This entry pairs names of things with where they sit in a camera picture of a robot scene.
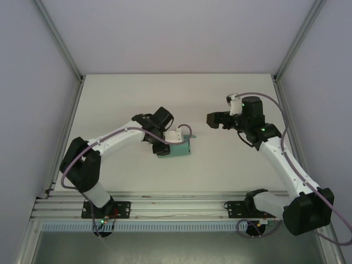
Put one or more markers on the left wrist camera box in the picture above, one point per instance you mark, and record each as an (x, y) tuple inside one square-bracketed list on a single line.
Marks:
[(173, 137)]

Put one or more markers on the teal paper box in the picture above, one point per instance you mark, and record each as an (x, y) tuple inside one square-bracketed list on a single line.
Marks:
[(178, 151)]

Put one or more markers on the aluminium mounting rail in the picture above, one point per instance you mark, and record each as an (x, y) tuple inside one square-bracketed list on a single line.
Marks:
[(176, 206)]

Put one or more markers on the aluminium frame post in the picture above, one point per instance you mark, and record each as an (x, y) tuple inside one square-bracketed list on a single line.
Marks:
[(298, 41), (59, 41)]

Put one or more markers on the grey metal panel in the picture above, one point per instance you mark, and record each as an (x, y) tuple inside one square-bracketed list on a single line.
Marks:
[(176, 247)]

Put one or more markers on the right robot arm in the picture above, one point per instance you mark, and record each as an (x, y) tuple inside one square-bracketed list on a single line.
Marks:
[(280, 165)]

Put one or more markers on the aluminium table side rail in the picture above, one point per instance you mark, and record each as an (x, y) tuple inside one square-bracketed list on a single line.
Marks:
[(68, 123)]

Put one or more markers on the small board with white label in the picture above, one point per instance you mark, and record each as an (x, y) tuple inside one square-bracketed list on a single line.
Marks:
[(265, 221)]

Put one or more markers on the small board with green light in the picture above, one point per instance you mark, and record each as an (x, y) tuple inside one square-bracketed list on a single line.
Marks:
[(104, 221)]

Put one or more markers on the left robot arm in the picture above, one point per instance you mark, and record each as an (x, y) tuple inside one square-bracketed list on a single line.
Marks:
[(115, 138)]

